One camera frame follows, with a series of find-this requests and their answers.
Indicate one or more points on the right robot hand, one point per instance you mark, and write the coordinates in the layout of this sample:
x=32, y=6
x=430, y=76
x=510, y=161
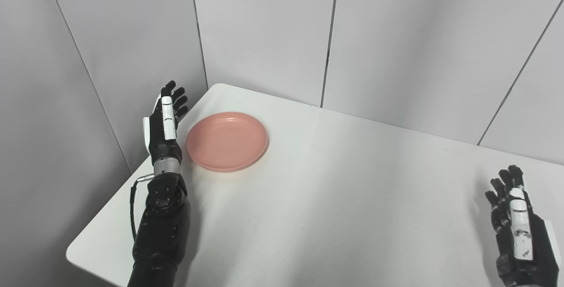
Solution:
x=522, y=238

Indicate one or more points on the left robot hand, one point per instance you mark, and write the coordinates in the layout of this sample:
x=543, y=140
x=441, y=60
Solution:
x=164, y=130

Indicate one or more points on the pink plate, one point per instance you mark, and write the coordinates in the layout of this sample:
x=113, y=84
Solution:
x=227, y=141

